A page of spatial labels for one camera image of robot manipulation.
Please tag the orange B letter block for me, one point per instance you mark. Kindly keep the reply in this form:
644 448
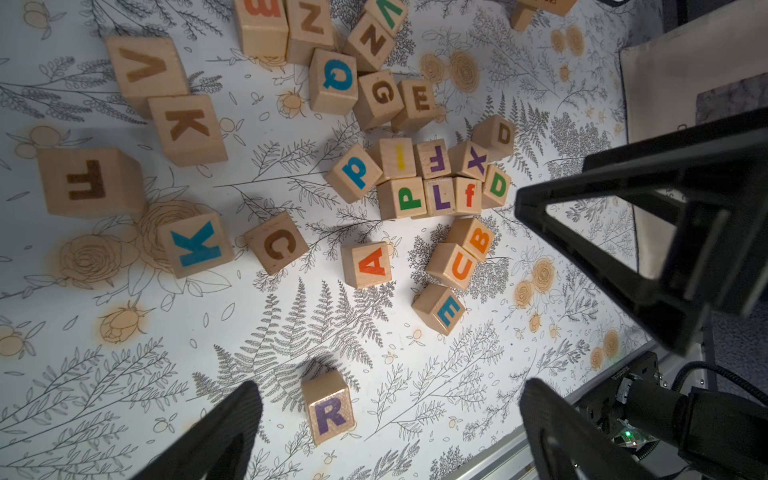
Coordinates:
473 236

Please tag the blue p letter block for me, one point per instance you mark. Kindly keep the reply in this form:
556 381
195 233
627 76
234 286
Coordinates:
354 174

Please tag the purple F letter block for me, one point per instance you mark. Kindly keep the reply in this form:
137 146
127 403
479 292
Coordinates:
431 159

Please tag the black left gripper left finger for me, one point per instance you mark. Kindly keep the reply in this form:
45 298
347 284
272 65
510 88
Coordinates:
219 446

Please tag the green V letter block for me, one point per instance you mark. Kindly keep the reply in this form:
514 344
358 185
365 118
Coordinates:
391 14

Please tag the blue E letter block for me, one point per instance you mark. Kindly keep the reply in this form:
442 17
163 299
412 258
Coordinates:
439 308

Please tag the brown E letter block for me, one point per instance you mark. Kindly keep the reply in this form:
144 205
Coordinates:
420 106

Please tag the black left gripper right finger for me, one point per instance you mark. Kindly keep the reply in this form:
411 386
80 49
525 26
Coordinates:
563 441

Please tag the brown V letter block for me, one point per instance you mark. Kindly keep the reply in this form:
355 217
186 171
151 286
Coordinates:
146 67

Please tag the floral patterned table mat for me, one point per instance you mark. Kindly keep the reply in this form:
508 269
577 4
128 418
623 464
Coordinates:
107 358

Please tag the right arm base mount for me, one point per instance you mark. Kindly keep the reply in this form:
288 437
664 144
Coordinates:
603 405

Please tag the brown K letter block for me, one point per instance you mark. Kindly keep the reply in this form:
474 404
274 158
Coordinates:
188 129

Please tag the orange U letter block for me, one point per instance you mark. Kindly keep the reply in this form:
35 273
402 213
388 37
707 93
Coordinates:
452 265

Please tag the purple R letter block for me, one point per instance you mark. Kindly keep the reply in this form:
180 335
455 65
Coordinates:
329 406

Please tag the brown C letter block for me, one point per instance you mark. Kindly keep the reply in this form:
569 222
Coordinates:
276 243

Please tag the yellow i letter block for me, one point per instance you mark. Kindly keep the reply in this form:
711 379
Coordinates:
395 157

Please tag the blue K letter block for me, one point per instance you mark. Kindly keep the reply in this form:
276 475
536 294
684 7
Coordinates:
195 244

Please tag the green D letter block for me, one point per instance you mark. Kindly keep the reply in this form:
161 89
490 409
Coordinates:
496 187

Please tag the purple X letter block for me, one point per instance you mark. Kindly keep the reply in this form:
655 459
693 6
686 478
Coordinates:
468 159

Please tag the wooden whiteboard stand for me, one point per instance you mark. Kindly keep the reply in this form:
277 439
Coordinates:
525 10

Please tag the brown D letter block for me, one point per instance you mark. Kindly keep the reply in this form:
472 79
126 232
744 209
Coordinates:
497 135

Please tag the brown N letter block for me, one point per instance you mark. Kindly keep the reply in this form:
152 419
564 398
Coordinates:
369 44

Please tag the blue Q letter block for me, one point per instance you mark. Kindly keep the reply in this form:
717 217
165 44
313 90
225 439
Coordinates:
333 82

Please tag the red A letter block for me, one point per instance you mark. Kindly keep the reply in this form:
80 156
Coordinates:
366 265

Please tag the red f letter block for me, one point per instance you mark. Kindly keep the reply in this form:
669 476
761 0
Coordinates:
468 196

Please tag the brown G letter block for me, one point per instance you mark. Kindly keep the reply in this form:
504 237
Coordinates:
379 100

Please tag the green P letter block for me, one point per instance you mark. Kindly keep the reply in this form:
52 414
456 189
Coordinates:
401 198

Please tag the brown Z letter block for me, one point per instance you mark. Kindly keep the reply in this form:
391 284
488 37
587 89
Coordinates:
310 28

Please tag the purple L letter block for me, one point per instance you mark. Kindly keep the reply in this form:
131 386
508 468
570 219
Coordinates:
440 196

